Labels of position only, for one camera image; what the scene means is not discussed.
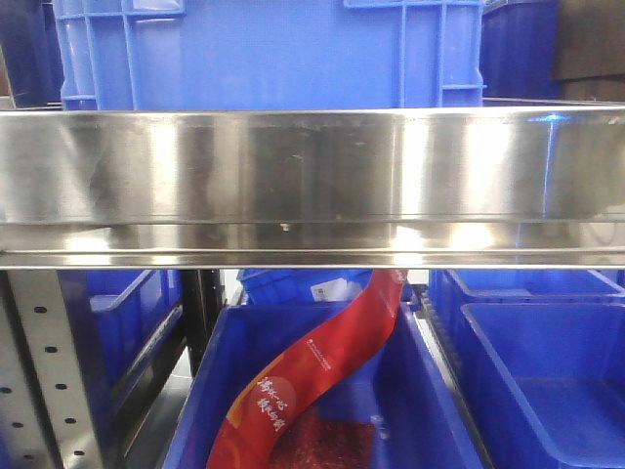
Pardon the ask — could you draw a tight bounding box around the dark blue crate upper left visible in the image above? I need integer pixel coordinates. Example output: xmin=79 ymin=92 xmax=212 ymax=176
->
xmin=1 ymin=1 xmax=63 ymax=107

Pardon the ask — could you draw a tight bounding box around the dark blue crate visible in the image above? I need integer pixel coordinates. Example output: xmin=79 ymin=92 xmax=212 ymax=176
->
xmin=1 ymin=1 xmax=63 ymax=107
xmin=480 ymin=1 xmax=559 ymax=100

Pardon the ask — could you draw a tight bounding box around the blue bin behind centre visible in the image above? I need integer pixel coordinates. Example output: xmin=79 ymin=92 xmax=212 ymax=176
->
xmin=237 ymin=268 xmax=382 ymax=311

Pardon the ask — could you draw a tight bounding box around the blue bin right lower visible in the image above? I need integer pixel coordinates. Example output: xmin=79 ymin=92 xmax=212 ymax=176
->
xmin=457 ymin=304 xmax=624 ymax=468

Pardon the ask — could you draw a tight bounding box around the light blue ribbed crate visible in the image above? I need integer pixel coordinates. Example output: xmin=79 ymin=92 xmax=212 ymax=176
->
xmin=53 ymin=1 xmax=483 ymax=110

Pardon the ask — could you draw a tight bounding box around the blue bin centre lower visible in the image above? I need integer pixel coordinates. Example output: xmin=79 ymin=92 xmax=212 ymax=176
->
xmin=162 ymin=303 xmax=481 ymax=468

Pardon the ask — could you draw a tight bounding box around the blue bin behind right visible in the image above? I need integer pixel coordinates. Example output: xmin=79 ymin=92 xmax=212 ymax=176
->
xmin=428 ymin=269 xmax=624 ymax=337

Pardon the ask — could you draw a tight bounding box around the stainless steel shelf rack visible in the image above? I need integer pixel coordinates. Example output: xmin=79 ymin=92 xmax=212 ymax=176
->
xmin=1 ymin=99 xmax=624 ymax=468

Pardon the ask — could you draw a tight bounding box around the red printed snack bag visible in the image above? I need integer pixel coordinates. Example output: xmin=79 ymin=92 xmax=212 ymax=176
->
xmin=206 ymin=269 xmax=407 ymax=468

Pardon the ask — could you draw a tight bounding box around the blue bin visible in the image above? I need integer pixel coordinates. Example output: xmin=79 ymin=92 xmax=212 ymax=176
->
xmin=457 ymin=304 xmax=624 ymax=468
xmin=428 ymin=269 xmax=624 ymax=337
xmin=237 ymin=268 xmax=382 ymax=311
xmin=77 ymin=270 xmax=183 ymax=409
xmin=162 ymin=303 xmax=481 ymax=468

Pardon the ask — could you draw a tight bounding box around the dark blue crate upper right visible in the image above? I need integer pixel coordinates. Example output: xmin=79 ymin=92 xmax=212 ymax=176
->
xmin=480 ymin=1 xmax=559 ymax=100

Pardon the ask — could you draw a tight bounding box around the blue bin left lower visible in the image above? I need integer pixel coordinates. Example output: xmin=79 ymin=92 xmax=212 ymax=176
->
xmin=77 ymin=270 xmax=183 ymax=409

